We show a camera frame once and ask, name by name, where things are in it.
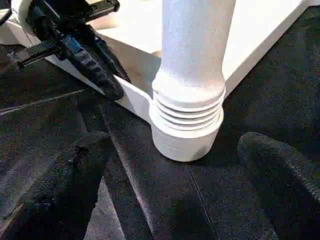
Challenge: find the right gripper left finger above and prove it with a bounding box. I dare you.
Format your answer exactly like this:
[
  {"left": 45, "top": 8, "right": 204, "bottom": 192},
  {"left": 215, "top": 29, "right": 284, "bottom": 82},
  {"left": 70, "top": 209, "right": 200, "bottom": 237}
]
[{"left": 0, "top": 131, "right": 113, "bottom": 240}]

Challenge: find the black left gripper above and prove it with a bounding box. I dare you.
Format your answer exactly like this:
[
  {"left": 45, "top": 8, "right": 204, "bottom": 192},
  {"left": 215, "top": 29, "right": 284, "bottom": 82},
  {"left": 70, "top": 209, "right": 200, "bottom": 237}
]
[{"left": 26, "top": 0, "right": 132, "bottom": 101}]

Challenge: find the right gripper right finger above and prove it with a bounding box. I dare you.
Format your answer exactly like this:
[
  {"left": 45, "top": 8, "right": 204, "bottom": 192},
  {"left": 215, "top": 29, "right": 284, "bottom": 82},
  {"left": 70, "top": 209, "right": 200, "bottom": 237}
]
[{"left": 237, "top": 132, "right": 320, "bottom": 240}]

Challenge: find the white plastic table leg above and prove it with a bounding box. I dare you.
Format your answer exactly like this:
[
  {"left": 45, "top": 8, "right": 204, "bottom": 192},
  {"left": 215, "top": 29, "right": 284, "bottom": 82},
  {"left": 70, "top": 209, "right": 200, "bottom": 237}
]
[{"left": 149, "top": 0, "right": 237, "bottom": 132}]

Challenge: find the white plastic table top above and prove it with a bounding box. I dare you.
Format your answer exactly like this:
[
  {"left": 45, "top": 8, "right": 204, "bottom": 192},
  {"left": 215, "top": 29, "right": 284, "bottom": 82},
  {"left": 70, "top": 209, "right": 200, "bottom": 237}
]
[{"left": 0, "top": 0, "right": 313, "bottom": 163}]

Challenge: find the black work mat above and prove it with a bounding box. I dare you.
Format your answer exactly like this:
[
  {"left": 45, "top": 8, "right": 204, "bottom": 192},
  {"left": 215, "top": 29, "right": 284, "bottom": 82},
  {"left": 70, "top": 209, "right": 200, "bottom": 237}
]
[{"left": 0, "top": 0, "right": 320, "bottom": 240}]

